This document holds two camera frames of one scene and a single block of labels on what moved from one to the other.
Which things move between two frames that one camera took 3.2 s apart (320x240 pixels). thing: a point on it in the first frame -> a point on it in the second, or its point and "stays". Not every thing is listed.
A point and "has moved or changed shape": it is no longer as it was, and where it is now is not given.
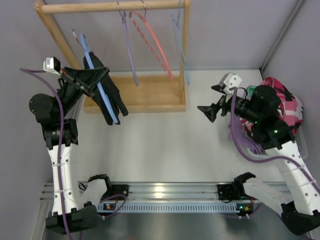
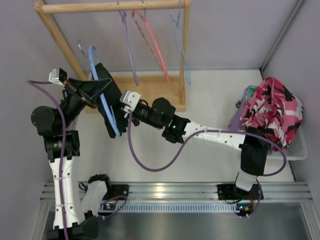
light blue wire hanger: [179, 42] stays
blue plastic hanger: [83, 41] has moved or changed shape
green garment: [250, 89] stays
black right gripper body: [221, 104] -> [135, 110]
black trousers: [112, 89] has moved or changed shape
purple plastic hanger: [125, 22] stays
